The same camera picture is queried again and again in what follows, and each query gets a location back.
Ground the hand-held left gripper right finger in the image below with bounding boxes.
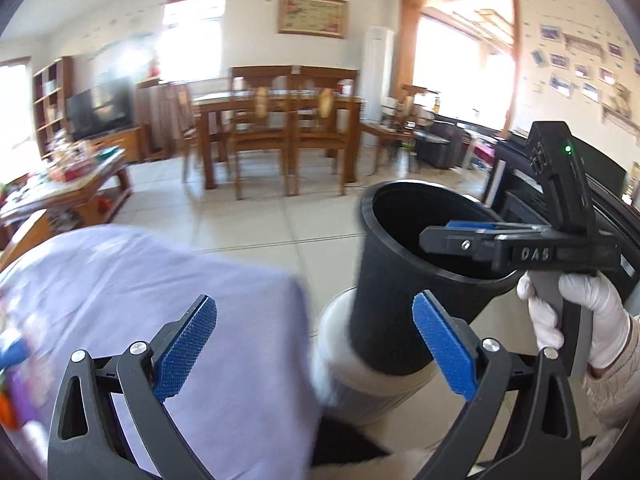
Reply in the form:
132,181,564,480
412,290,583,480

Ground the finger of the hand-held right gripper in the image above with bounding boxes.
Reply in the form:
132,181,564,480
419,226,502,265
445,219,546,235

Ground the wooden door arch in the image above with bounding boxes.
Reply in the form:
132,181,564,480
397,0,521,136

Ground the large framed picture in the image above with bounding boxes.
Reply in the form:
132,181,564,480
277,0,348,40

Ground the wooden dining chair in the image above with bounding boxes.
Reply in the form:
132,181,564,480
227,65,297,198
287,65,361,197
175,82,203,183

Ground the wooden dining table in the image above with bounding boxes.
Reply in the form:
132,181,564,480
192,92,362,191

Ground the wooden side table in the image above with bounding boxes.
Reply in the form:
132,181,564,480
361,120,418,173

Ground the wooden bookshelf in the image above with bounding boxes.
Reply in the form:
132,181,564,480
31,56,75,158

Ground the window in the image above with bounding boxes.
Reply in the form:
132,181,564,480
0,57,32,161
162,0,227,82

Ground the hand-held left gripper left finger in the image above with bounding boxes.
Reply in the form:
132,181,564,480
47,294,218,480

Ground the dark sofa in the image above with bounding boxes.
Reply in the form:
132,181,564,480
415,120,473,170

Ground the wooden coffee table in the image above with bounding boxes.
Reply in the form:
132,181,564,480
0,145,135,241

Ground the white standing air conditioner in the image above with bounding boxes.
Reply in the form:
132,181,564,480
360,25,396,128

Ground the wooden television stand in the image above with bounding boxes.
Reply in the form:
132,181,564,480
70,126,143,163

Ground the wooden plant stand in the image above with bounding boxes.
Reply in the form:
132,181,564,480
135,77,173,161

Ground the person's right forearm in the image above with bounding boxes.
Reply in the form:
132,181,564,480
580,310,640,433

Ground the black waste bin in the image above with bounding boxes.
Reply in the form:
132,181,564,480
350,180,523,377

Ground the group of wall photos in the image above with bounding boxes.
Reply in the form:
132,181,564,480
527,22,640,126

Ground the black television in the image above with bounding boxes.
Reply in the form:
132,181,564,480
66,76,137,142

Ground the person's right hand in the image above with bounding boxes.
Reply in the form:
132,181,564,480
516,270,632,372

